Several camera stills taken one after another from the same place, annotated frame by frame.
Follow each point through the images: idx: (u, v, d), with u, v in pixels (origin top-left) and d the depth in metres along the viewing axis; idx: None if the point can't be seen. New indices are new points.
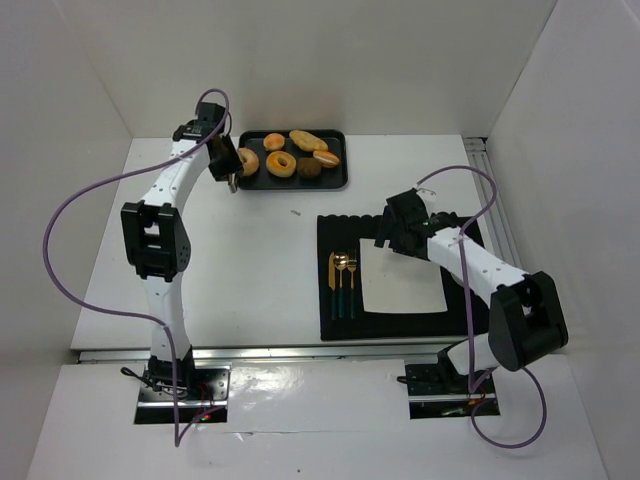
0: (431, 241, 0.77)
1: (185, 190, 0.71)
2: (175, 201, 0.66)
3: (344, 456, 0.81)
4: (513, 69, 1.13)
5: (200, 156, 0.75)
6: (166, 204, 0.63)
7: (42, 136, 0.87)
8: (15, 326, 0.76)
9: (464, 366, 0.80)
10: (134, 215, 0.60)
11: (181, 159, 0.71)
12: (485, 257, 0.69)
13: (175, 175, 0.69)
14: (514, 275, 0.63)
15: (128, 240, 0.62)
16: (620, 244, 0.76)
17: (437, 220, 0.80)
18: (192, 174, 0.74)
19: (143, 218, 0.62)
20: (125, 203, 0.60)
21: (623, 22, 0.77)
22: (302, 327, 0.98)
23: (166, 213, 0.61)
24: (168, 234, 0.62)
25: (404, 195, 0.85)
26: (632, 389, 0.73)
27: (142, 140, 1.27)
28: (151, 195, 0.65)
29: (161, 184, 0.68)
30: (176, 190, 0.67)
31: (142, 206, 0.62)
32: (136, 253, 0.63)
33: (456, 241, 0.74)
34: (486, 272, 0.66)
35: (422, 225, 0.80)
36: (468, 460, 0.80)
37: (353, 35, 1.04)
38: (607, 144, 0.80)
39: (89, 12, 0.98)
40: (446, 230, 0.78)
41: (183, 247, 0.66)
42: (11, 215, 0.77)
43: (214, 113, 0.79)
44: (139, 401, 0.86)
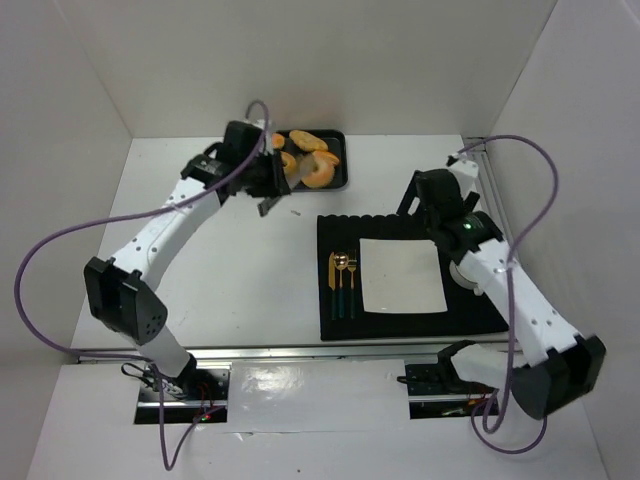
0: (476, 259, 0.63)
1: (172, 246, 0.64)
2: (148, 268, 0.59)
3: (344, 456, 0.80)
4: (513, 69, 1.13)
5: (203, 205, 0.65)
6: (134, 274, 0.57)
7: (41, 137, 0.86)
8: (13, 327, 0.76)
9: (466, 371, 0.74)
10: (97, 277, 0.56)
11: (175, 209, 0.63)
12: (533, 301, 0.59)
13: (162, 230, 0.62)
14: (567, 338, 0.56)
15: (92, 299, 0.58)
16: (621, 245, 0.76)
17: (481, 224, 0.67)
18: (188, 223, 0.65)
19: (109, 280, 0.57)
20: (92, 259, 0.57)
21: (623, 22, 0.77)
22: (302, 327, 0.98)
23: (132, 285, 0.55)
24: (131, 306, 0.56)
25: (442, 183, 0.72)
26: (633, 389, 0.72)
27: (142, 140, 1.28)
28: (123, 254, 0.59)
29: (141, 241, 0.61)
30: (154, 252, 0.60)
31: (111, 268, 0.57)
32: (100, 312, 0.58)
33: (504, 267, 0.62)
34: (535, 326, 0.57)
35: (464, 228, 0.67)
36: (467, 460, 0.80)
37: (353, 35, 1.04)
38: (607, 144, 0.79)
39: (88, 11, 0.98)
40: (492, 245, 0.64)
41: (153, 317, 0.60)
42: (10, 216, 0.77)
43: (239, 142, 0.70)
44: (138, 401, 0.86)
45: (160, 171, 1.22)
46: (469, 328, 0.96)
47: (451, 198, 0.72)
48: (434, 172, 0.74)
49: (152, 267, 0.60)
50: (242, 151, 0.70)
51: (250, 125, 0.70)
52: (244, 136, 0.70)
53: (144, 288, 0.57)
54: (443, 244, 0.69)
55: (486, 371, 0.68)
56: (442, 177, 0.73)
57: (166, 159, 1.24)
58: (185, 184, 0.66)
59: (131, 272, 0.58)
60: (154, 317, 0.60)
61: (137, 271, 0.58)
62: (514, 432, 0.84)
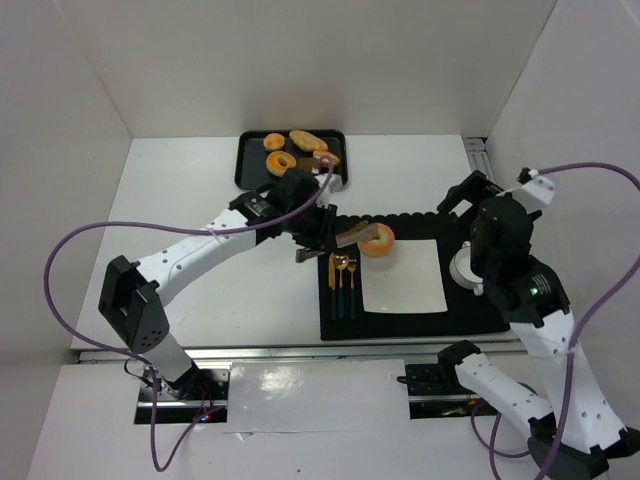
0: (536, 334, 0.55)
1: (198, 268, 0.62)
2: (166, 282, 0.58)
3: (344, 456, 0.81)
4: (513, 69, 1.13)
5: (239, 241, 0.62)
6: (151, 283, 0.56)
7: (42, 138, 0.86)
8: (14, 328, 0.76)
9: (466, 377, 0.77)
10: (115, 275, 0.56)
11: (213, 236, 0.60)
12: (586, 388, 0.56)
13: (193, 250, 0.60)
14: (613, 432, 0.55)
15: (105, 293, 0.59)
16: (620, 246, 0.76)
17: (549, 291, 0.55)
18: (221, 252, 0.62)
19: (127, 281, 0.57)
20: (119, 256, 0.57)
21: (624, 23, 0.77)
22: (302, 327, 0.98)
23: (143, 296, 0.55)
24: (135, 314, 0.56)
25: (518, 235, 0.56)
26: (633, 389, 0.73)
27: (142, 140, 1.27)
28: (150, 261, 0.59)
29: (170, 254, 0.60)
30: (178, 269, 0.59)
31: (133, 270, 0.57)
32: (107, 307, 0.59)
33: (564, 352, 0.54)
34: (584, 420, 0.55)
35: (528, 291, 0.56)
36: (467, 460, 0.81)
37: (354, 35, 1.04)
38: (607, 144, 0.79)
39: (88, 11, 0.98)
40: (557, 318, 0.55)
41: (151, 330, 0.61)
42: (10, 217, 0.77)
43: (291, 190, 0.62)
44: (138, 401, 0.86)
45: (160, 171, 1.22)
46: (470, 328, 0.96)
47: (521, 246, 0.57)
48: (504, 208, 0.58)
49: (172, 282, 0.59)
50: (292, 200, 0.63)
51: (309, 176, 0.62)
52: (299, 186, 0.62)
53: (154, 302, 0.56)
54: (498, 299, 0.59)
55: (497, 401, 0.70)
56: (516, 220, 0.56)
57: (166, 158, 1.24)
58: (231, 215, 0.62)
59: (149, 281, 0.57)
60: (152, 330, 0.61)
61: (154, 282, 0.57)
62: (514, 433, 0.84)
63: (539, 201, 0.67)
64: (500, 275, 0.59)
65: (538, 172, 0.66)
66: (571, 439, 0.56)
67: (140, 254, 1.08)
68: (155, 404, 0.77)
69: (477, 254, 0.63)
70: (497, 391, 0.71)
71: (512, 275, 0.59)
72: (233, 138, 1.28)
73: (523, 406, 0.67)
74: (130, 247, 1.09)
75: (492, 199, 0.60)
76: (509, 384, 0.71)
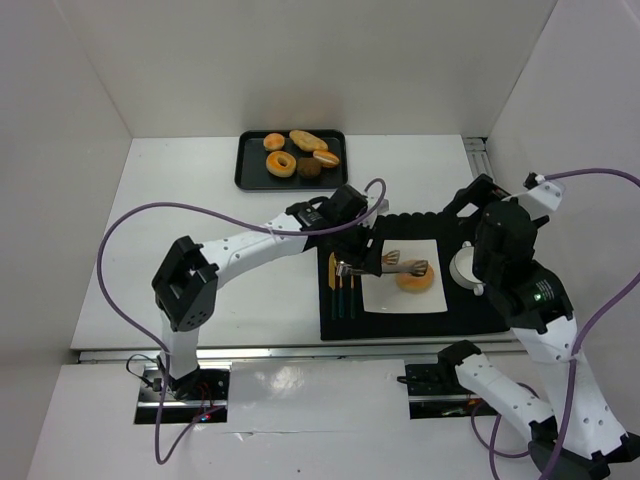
0: (539, 339, 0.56)
1: (250, 262, 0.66)
2: (224, 268, 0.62)
3: (344, 455, 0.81)
4: (514, 69, 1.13)
5: (289, 244, 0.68)
6: (210, 266, 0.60)
7: (42, 138, 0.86)
8: (14, 328, 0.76)
9: (468, 381, 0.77)
10: (180, 251, 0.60)
11: (270, 233, 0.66)
12: (589, 394, 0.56)
13: (252, 243, 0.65)
14: (616, 438, 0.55)
15: (165, 268, 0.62)
16: (621, 246, 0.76)
17: (551, 297, 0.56)
18: (274, 251, 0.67)
19: (189, 259, 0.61)
20: (184, 237, 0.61)
21: (624, 23, 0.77)
22: (303, 327, 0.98)
23: (203, 275, 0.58)
24: (191, 292, 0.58)
25: (521, 240, 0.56)
26: (633, 388, 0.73)
27: (142, 140, 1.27)
28: (212, 246, 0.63)
29: (231, 243, 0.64)
30: (236, 258, 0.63)
31: (195, 251, 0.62)
32: (162, 282, 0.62)
33: (567, 358, 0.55)
34: (586, 426, 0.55)
35: (531, 297, 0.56)
36: (467, 460, 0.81)
37: (354, 35, 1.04)
38: (607, 144, 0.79)
39: (89, 11, 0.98)
40: (560, 325, 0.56)
41: (200, 312, 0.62)
42: (11, 218, 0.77)
43: (342, 207, 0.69)
44: (138, 401, 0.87)
45: (161, 171, 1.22)
46: (470, 328, 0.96)
47: (524, 252, 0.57)
48: (508, 215, 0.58)
49: (227, 269, 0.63)
50: (342, 215, 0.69)
51: (361, 197, 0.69)
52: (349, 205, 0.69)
53: (212, 283, 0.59)
54: (501, 304, 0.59)
55: (497, 401, 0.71)
56: (521, 227, 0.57)
57: (166, 158, 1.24)
58: (286, 219, 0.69)
59: (210, 264, 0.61)
60: (199, 312, 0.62)
61: (215, 265, 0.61)
62: (513, 434, 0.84)
63: (543, 208, 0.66)
64: (503, 280, 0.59)
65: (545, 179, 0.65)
66: (572, 444, 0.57)
67: (140, 253, 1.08)
68: (161, 404, 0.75)
69: (478, 257, 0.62)
70: (497, 392, 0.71)
71: (516, 280, 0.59)
72: (232, 138, 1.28)
73: (524, 409, 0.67)
74: (130, 247, 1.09)
75: (497, 206, 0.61)
76: (508, 385, 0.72)
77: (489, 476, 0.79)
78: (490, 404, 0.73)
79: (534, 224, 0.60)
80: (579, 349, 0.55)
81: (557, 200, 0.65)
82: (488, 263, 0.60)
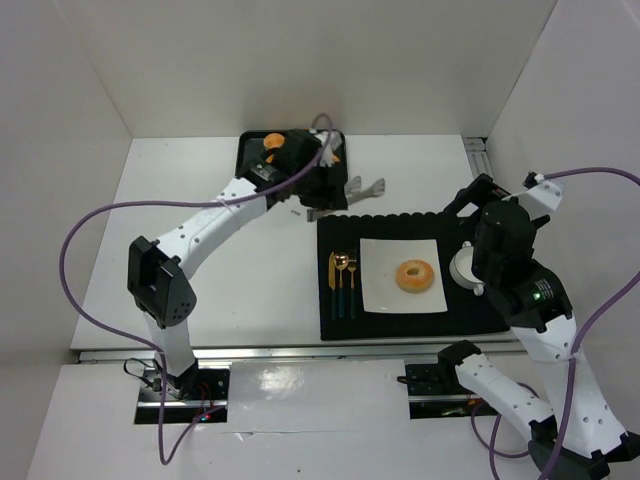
0: (539, 338, 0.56)
1: (213, 241, 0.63)
2: (187, 257, 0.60)
3: (344, 456, 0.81)
4: (514, 69, 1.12)
5: (251, 207, 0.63)
6: (173, 260, 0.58)
7: (42, 139, 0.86)
8: (14, 328, 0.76)
9: (468, 381, 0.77)
10: (139, 254, 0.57)
11: (223, 207, 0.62)
12: (589, 393, 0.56)
13: (208, 223, 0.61)
14: (615, 437, 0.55)
15: (132, 273, 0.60)
16: (621, 246, 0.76)
17: (551, 296, 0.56)
18: (234, 222, 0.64)
19: (151, 258, 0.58)
20: (139, 237, 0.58)
21: (624, 23, 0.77)
22: (302, 326, 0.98)
23: (169, 271, 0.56)
24: (163, 289, 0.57)
25: (521, 239, 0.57)
26: (633, 388, 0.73)
27: (142, 140, 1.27)
28: (167, 238, 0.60)
29: (187, 229, 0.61)
30: (197, 243, 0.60)
31: (154, 248, 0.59)
32: (135, 286, 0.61)
33: (566, 357, 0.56)
34: (585, 425, 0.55)
35: (531, 296, 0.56)
36: (467, 460, 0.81)
37: (354, 35, 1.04)
38: (607, 144, 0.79)
39: (88, 11, 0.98)
40: (559, 323, 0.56)
41: (181, 304, 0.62)
42: (10, 218, 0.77)
43: (296, 152, 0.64)
44: (138, 401, 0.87)
45: (161, 171, 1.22)
46: (469, 328, 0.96)
47: (523, 251, 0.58)
48: (506, 213, 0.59)
49: (191, 257, 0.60)
50: (299, 163, 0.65)
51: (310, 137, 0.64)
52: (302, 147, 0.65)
53: (180, 276, 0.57)
54: (501, 303, 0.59)
55: (497, 402, 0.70)
56: (520, 225, 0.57)
57: (166, 158, 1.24)
58: (238, 184, 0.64)
59: (171, 257, 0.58)
60: (181, 303, 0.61)
61: (177, 257, 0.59)
62: (514, 434, 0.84)
63: (542, 208, 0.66)
64: (502, 279, 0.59)
65: (545, 178, 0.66)
66: (571, 443, 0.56)
67: None
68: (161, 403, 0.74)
69: (478, 258, 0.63)
70: (497, 392, 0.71)
71: (514, 280, 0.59)
72: (232, 138, 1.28)
73: (524, 409, 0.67)
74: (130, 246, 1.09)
75: (495, 205, 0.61)
76: (509, 385, 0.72)
77: (489, 475, 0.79)
78: (491, 405, 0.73)
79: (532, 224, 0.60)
80: (576, 348, 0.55)
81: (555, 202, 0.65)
82: (487, 262, 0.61)
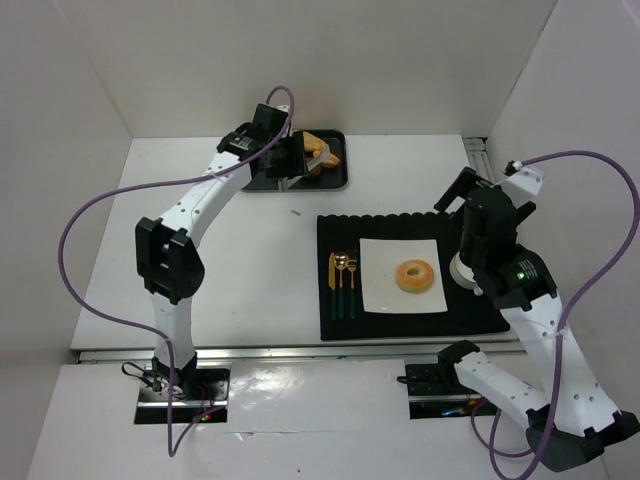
0: (524, 315, 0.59)
1: (210, 213, 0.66)
2: (192, 228, 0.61)
3: (344, 456, 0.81)
4: (514, 69, 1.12)
5: (238, 176, 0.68)
6: (181, 232, 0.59)
7: (42, 140, 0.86)
8: (14, 328, 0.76)
9: (467, 377, 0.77)
10: (146, 233, 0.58)
11: (214, 178, 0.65)
12: (578, 370, 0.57)
13: (203, 195, 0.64)
14: (607, 415, 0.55)
15: (141, 254, 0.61)
16: (620, 246, 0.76)
17: (534, 274, 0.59)
18: (226, 192, 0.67)
19: (157, 236, 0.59)
20: (143, 217, 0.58)
21: (624, 23, 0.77)
22: (302, 326, 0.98)
23: (179, 242, 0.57)
24: (176, 261, 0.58)
25: (501, 221, 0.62)
26: (633, 387, 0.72)
27: (142, 140, 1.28)
28: (169, 215, 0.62)
29: (185, 203, 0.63)
30: (197, 214, 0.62)
31: (160, 225, 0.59)
32: (146, 267, 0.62)
33: (552, 334, 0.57)
34: (576, 402, 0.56)
35: (514, 276, 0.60)
36: (467, 460, 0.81)
37: (354, 35, 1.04)
38: (607, 143, 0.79)
39: (89, 12, 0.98)
40: (544, 301, 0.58)
41: (194, 275, 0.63)
42: (10, 219, 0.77)
43: (269, 122, 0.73)
44: (138, 401, 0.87)
45: (161, 171, 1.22)
46: (469, 328, 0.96)
47: (506, 233, 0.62)
48: (489, 198, 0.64)
49: (195, 228, 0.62)
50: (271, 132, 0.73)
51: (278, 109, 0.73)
52: (272, 118, 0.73)
53: (190, 247, 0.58)
54: (487, 284, 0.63)
55: (497, 396, 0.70)
56: (502, 209, 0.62)
57: (166, 158, 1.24)
58: (222, 156, 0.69)
59: (178, 231, 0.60)
60: (194, 275, 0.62)
61: (183, 230, 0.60)
62: (514, 433, 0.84)
63: (528, 197, 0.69)
64: (488, 262, 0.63)
65: (522, 164, 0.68)
66: (565, 424, 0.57)
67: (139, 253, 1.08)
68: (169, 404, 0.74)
69: (466, 244, 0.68)
70: (496, 388, 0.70)
71: (499, 262, 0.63)
72: None
73: (521, 399, 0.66)
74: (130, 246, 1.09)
75: (479, 192, 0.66)
76: (507, 380, 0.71)
77: (488, 475, 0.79)
78: (491, 400, 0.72)
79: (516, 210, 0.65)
80: (562, 325, 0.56)
81: (537, 185, 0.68)
82: (473, 246, 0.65)
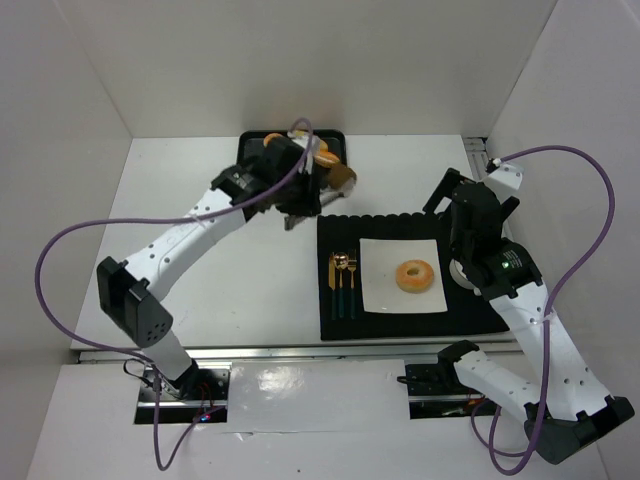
0: (512, 303, 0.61)
1: (187, 258, 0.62)
2: (157, 277, 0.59)
3: (345, 456, 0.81)
4: (514, 69, 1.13)
5: (225, 221, 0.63)
6: (141, 282, 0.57)
7: (43, 141, 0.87)
8: (14, 328, 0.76)
9: (467, 378, 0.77)
10: (105, 275, 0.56)
11: (196, 221, 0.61)
12: (567, 356, 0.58)
13: (179, 240, 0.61)
14: (599, 399, 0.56)
15: (101, 296, 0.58)
16: (620, 245, 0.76)
17: (519, 264, 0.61)
18: (209, 234, 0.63)
19: (117, 283, 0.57)
20: (107, 258, 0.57)
21: (624, 24, 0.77)
22: (302, 327, 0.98)
23: (137, 295, 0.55)
24: (134, 314, 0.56)
25: (486, 213, 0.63)
26: (633, 386, 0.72)
27: (143, 140, 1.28)
28: (137, 258, 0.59)
29: (157, 248, 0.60)
30: (167, 262, 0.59)
31: (121, 272, 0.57)
32: (105, 310, 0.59)
33: (540, 320, 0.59)
34: (567, 386, 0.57)
35: (501, 267, 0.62)
36: (467, 460, 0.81)
37: (353, 35, 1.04)
38: (607, 144, 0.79)
39: (89, 12, 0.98)
40: (530, 289, 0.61)
41: (156, 326, 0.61)
42: (11, 220, 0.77)
43: (278, 162, 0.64)
44: (138, 401, 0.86)
45: (162, 171, 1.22)
46: (469, 327, 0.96)
47: (491, 226, 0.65)
48: (475, 193, 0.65)
49: (162, 276, 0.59)
50: (278, 169, 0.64)
51: (290, 142, 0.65)
52: (284, 156, 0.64)
53: (149, 299, 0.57)
54: (475, 276, 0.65)
55: (496, 393, 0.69)
56: (487, 202, 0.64)
57: (166, 158, 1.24)
58: (213, 195, 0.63)
59: (140, 280, 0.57)
60: (157, 325, 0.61)
61: (145, 280, 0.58)
62: (513, 433, 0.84)
63: (509, 191, 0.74)
64: (475, 254, 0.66)
65: (502, 161, 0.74)
66: (557, 410, 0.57)
67: None
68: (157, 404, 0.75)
69: (454, 238, 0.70)
70: (495, 383, 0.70)
71: (486, 254, 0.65)
72: (233, 138, 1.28)
73: (519, 393, 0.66)
74: (130, 246, 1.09)
75: (463, 186, 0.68)
76: (505, 375, 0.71)
77: (488, 475, 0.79)
78: (492, 397, 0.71)
79: (499, 202, 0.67)
80: (548, 309, 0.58)
81: (518, 179, 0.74)
82: (462, 240, 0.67)
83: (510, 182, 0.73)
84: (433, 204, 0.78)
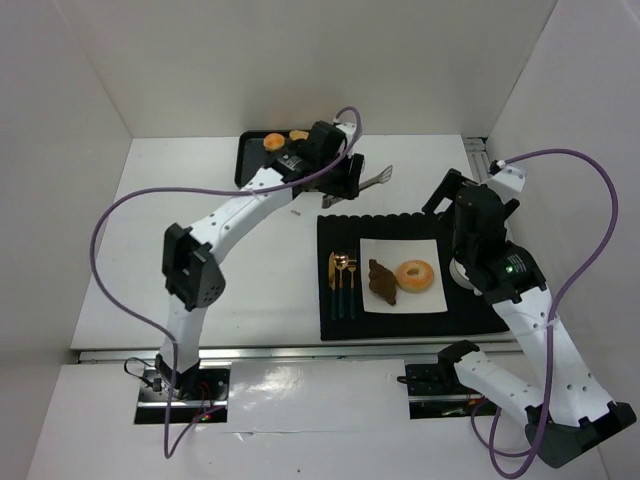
0: (515, 307, 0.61)
1: (242, 229, 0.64)
2: (218, 243, 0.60)
3: (344, 456, 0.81)
4: (514, 69, 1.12)
5: (276, 198, 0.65)
6: (205, 246, 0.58)
7: (42, 142, 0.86)
8: (14, 329, 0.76)
9: (467, 378, 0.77)
10: (172, 239, 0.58)
11: (252, 195, 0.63)
12: (569, 360, 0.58)
13: (237, 210, 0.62)
14: (601, 404, 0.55)
15: (166, 257, 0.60)
16: (620, 246, 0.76)
17: (524, 267, 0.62)
18: (262, 210, 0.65)
19: (183, 245, 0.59)
20: (175, 223, 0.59)
21: (625, 24, 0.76)
22: (302, 327, 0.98)
23: (200, 257, 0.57)
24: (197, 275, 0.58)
25: (491, 217, 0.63)
26: (633, 387, 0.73)
27: (142, 140, 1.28)
28: (200, 226, 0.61)
29: (217, 217, 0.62)
30: (228, 230, 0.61)
31: (188, 237, 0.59)
32: (168, 272, 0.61)
33: (543, 325, 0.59)
34: (569, 392, 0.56)
35: (505, 271, 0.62)
36: (467, 460, 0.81)
37: (353, 35, 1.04)
38: (607, 144, 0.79)
39: (88, 12, 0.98)
40: (534, 294, 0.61)
41: (213, 287, 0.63)
42: (10, 221, 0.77)
43: (321, 143, 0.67)
44: (138, 401, 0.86)
45: (162, 171, 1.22)
46: (470, 328, 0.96)
47: (495, 228, 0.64)
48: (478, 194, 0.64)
49: (223, 242, 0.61)
50: (323, 152, 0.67)
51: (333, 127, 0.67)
52: (327, 138, 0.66)
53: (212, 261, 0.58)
54: (478, 279, 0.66)
55: (496, 393, 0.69)
56: (490, 205, 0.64)
57: (166, 158, 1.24)
58: (265, 173, 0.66)
59: (203, 244, 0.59)
60: (214, 287, 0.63)
61: (208, 244, 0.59)
62: (513, 433, 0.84)
63: (512, 192, 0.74)
64: (479, 257, 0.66)
65: (506, 163, 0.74)
66: (558, 415, 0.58)
67: (141, 253, 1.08)
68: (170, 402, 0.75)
69: (458, 242, 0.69)
70: (496, 385, 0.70)
71: (490, 257, 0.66)
72: (233, 138, 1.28)
73: (520, 396, 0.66)
74: (130, 246, 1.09)
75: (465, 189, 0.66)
76: (506, 377, 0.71)
77: (488, 475, 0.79)
78: (492, 398, 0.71)
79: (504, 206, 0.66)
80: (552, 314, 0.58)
81: (520, 180, 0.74)
82: (465, 243, 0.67)
83: (512, 184, 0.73)
84: (433, 204, 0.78)
